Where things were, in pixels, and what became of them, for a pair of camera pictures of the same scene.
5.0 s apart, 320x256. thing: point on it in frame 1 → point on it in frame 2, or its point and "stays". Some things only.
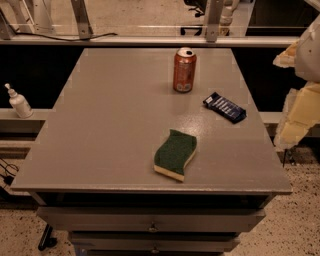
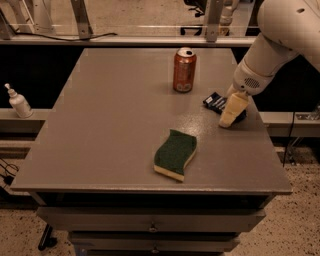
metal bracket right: (214, 14) stays
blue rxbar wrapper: (224, 107) stays
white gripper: (309, 56) → (245, 81)
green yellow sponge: (171, 157) stays
